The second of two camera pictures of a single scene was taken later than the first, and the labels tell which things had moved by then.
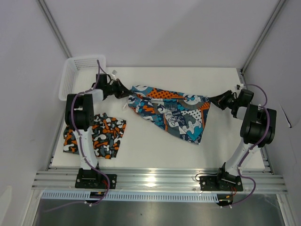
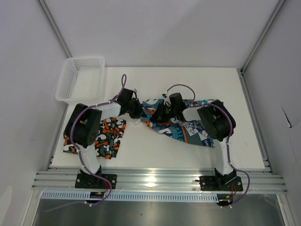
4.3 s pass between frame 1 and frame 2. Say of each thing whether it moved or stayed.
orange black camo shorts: stayed
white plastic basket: stayed
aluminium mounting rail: stayed
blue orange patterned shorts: moved
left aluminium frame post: stayed
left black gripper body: moved
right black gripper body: moved
